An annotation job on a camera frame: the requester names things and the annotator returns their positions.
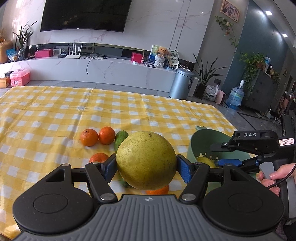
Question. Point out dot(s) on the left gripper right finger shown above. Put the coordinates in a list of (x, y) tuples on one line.
[(185, 168)]

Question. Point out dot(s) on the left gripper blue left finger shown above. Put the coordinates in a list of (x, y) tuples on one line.
[(109, 168)]

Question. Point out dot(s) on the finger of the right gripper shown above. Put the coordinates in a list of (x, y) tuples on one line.
[(234, 162)]

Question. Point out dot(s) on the orange tangerine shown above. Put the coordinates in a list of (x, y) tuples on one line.
[(98, 157), (106, 135), (161, 191), (89, 137)]

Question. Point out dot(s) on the small yellow pear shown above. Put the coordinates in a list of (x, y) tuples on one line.
[(207, 161)]

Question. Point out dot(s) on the green cucumber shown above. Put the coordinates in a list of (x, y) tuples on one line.
[(119, 138)]

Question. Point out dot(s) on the large yellow-green pear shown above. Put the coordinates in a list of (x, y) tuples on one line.
[(146, 161)]

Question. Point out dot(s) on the right hand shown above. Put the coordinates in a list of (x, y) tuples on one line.
[(283, 171)]

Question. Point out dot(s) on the green colander bowl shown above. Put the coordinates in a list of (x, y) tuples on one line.
[(199, 146)]

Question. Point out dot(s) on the dark drawer cabinet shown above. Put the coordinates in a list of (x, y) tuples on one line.
[(262, 93)]

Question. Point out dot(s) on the blue water jug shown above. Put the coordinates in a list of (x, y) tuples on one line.
[(236, 96)]

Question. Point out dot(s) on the grey metal trash bin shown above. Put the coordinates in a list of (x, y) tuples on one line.
[(181, 84)]

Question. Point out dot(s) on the tall potted plant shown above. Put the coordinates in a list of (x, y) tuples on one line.
[(204, 73)]

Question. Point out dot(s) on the white marble tv cabinet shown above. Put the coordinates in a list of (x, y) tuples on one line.
[(105, 71)]

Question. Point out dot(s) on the teddy bear toy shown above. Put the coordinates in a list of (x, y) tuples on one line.
[(160, 57)]

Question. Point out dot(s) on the red box on cabinet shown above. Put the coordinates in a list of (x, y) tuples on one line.
[(137, 57)]

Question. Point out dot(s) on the white wifi router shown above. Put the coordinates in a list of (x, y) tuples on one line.
[(74, 52)]

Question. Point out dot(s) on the pink storage box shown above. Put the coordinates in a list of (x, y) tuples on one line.
[(20, 77)]

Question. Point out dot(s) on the magenta box on cabinet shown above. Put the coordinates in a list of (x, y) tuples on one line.
[(45, 53)]

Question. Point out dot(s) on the potted grass plant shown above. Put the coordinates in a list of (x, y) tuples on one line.
[(23, 37)]

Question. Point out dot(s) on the black wall television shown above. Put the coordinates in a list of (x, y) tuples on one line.
[(107, 15)]

